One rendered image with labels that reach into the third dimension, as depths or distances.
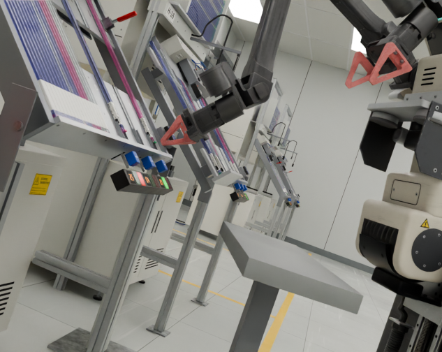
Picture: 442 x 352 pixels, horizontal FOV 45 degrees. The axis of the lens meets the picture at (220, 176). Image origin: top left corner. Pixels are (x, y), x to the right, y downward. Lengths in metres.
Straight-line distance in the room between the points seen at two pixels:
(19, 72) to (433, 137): 0.88
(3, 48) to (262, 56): 0.58
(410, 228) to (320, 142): 7.68
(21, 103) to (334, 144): 8.20
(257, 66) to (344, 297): 0.55
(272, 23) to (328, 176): 7.64
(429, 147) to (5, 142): 0.89
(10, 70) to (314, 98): 8.26
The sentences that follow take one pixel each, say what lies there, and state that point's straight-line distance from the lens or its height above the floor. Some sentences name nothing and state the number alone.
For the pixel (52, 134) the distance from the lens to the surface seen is 0.99.
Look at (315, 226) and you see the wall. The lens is 8.90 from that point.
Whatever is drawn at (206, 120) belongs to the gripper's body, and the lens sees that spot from 1.21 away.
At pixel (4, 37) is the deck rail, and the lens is 1.02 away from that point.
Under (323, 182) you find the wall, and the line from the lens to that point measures 8.91.
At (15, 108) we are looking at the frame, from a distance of 0.92.
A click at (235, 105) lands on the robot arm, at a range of 1.20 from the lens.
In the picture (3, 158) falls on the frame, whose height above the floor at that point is 0.64.
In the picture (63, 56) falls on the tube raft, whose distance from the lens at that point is 1.18.
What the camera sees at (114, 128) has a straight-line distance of 1.27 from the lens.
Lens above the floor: 0.73
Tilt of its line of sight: level
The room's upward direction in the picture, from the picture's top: 19 degrees clockwise
